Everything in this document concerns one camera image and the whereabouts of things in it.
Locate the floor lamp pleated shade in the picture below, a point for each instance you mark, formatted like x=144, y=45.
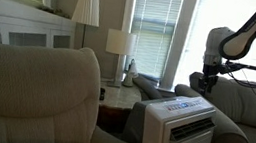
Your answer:
x=87, y=5

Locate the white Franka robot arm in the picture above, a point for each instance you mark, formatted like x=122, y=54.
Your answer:
x=243, y=40

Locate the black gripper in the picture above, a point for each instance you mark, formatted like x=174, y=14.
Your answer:
x=210, y=74

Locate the small white jug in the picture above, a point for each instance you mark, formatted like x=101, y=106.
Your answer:
x=130, y=75

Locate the marble top side table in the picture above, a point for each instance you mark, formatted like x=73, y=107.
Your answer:
x=119, y=97

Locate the beige upholstered armchair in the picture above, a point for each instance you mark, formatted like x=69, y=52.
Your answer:
x=30, y=98

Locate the table lamp cylindrical white shade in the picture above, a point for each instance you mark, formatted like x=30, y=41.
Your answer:
x=120, y=43

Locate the white and grey portable heater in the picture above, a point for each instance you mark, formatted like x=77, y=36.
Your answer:
x=180, y=129

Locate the white built-in shelf cabinet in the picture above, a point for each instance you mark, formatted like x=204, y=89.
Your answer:
x=23, y=26

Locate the dark decorative branches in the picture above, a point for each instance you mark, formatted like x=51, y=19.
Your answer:
x=55, y=11

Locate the tall window grey blinds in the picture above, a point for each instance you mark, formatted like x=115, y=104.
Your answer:
x=154, y=31

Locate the grey sofa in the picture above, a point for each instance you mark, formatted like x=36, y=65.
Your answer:
x=240, y=107

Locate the small dark object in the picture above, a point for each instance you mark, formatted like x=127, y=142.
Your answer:
x=102, y=93

